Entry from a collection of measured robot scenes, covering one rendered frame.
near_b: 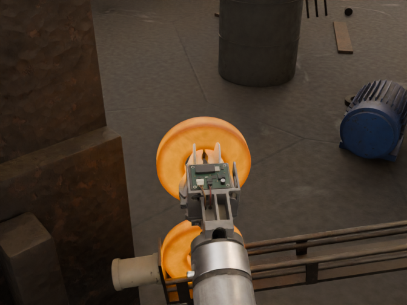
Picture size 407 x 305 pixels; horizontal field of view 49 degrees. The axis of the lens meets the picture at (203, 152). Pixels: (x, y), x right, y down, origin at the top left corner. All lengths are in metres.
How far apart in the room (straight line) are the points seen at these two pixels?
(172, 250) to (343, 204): 1.45
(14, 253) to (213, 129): 0.38
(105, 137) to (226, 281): 0.46
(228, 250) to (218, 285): 0.05
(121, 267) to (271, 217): 1.26
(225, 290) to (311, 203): 1.65
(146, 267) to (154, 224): 1.14
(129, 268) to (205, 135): 0.31
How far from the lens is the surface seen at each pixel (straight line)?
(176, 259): 0.86
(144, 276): 0.87
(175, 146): 0.72
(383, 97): 2.46
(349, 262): 0.92
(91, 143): 0.90
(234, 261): 0.56
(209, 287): 0.55
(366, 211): 2.19
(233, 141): 0.72
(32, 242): 0.81
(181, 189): 0.68
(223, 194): 0.60
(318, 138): 2.68
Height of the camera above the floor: 1.32
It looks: 32 degrees down
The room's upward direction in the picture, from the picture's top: straight up
